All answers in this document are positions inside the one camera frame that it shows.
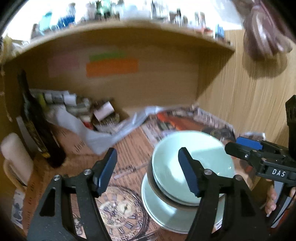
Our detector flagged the mint green plate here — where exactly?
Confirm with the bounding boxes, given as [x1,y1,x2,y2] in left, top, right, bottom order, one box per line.
[140,173,226,235]

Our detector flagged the orange sticky note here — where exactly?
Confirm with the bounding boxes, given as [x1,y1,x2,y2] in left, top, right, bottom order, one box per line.
[86,58,138,78]

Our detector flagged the person right hand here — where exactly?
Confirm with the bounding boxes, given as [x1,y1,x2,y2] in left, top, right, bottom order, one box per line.
[264,182,296,216]

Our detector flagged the wooden shelf board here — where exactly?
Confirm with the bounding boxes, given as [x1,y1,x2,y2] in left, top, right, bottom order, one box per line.
[2,19,235,68]

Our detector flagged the grey paper sheet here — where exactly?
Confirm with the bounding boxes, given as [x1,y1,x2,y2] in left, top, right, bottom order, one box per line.
[45,105,193,155]

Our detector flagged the dark wine bottle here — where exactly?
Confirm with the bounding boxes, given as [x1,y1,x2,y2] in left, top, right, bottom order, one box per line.
[17,70,66,168]

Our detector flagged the stitch cartoon sticker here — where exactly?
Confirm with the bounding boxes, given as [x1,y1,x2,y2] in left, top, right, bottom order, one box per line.
[11,189,25,229]

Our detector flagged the blue pencil sharpener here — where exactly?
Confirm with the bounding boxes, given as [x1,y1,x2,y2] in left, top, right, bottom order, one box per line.
[215,25,225,40]

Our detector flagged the pink sticky note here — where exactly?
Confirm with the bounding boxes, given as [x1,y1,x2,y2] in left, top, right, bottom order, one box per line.
[47,54,80,78]

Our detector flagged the stack of newspapers and books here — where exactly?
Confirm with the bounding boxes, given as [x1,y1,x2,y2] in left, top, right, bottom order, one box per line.
[30,89,93,123]

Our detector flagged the small bowl of trinkets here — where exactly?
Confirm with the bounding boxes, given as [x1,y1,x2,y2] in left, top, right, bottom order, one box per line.
[94,113,120,133]

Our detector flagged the pink-grey bowl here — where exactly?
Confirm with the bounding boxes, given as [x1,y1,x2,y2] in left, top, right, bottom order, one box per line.
[147,163,199,211]

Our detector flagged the blue liquid bottle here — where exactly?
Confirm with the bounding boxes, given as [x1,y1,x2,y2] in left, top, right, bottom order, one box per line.
[39,11,52,31]

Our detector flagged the pink mug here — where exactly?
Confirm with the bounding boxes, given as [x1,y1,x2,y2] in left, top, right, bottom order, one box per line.
[1,133,34,193]

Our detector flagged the green sticky note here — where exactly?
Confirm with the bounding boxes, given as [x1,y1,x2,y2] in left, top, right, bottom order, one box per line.
[89,52,126,62]

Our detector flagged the white card box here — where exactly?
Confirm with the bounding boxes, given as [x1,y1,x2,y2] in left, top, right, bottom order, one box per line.
[93,101,114,121]

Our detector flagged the mint green bowl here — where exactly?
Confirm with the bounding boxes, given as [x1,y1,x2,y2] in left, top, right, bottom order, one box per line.
[152,131,235,206]

